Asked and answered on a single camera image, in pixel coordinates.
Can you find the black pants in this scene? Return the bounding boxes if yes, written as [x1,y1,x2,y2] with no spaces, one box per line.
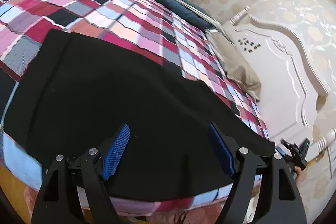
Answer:
[4,29,274,202]

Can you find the beige pillow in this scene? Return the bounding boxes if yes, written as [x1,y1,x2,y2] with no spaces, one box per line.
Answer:
[206,30,261,102]

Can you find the plaid bed sheet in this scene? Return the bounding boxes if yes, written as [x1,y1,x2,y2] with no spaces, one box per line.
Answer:
[0,0,271,217]

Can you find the person right hand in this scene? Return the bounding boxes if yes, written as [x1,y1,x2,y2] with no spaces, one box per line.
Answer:
[293,166,306,186]

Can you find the white carved headboard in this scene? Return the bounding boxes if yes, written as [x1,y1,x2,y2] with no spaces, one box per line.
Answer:
[223,6,335,161]

